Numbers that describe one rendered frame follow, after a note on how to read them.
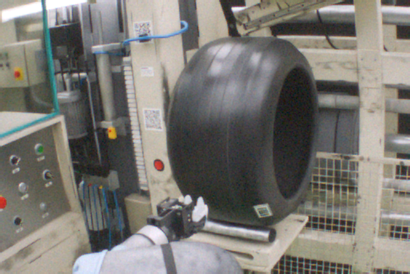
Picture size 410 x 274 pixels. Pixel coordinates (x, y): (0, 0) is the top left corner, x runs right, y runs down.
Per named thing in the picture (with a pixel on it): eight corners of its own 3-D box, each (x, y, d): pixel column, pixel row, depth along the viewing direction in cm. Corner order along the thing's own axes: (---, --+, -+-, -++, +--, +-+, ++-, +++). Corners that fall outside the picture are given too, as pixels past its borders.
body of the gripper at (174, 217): (196, 199, 108) (166, 222, 98) (200, 231, 111) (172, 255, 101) (169, 195, 112) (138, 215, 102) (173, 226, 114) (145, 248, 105)
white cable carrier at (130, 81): (140, 188, 169) (122, 57, 155) (148, 183, 173) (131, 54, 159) (150, 191, 167) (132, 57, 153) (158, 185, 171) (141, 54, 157)
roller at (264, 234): (179, 209, 157) (181, 221, 158) (171, 215, 153) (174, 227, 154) (276, 225, 139) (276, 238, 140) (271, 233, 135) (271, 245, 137)
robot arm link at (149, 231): (161, 266, 97) (132, 257, 102) (173, 255, 101) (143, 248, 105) (156, 236, 95) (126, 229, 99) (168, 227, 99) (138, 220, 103)
